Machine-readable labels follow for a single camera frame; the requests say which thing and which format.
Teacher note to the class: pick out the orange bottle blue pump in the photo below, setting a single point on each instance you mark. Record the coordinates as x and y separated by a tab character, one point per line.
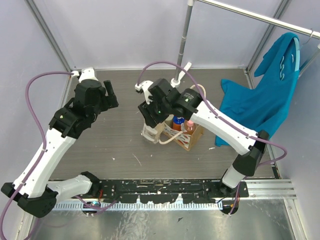
177	123

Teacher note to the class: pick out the clear yellowish soap bottle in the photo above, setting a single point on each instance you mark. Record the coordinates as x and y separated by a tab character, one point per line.
152	134

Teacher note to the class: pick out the white rack base foot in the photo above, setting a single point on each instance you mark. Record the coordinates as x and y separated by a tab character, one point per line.
181	75

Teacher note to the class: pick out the light blue clothes hanger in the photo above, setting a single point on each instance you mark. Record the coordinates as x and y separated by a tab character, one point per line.
296	54

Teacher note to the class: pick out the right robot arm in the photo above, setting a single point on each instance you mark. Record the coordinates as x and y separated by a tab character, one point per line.
249	144

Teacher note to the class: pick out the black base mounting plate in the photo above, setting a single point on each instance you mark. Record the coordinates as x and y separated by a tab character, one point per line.
159	191

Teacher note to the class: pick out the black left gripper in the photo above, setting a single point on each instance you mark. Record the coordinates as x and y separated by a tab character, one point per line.
107	100

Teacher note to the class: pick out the white slotted cable duct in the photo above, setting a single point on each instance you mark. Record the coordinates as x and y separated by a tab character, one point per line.
74	205

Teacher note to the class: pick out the metal clothes rack pole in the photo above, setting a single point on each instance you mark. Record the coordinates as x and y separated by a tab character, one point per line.
190	4

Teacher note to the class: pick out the teal blue t-shirt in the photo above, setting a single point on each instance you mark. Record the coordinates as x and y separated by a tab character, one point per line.
266	106

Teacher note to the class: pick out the horizontal metal rack bar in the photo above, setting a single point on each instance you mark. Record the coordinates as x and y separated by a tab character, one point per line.
263	18

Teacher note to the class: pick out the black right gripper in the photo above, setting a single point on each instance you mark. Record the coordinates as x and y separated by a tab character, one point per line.
146	109

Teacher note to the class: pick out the pink cap peach bottle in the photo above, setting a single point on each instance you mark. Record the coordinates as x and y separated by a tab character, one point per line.
189	127

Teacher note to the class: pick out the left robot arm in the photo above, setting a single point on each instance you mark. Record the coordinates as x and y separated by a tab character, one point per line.
32	191

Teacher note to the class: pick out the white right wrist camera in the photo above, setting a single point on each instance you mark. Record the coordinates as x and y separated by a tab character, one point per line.
143	87

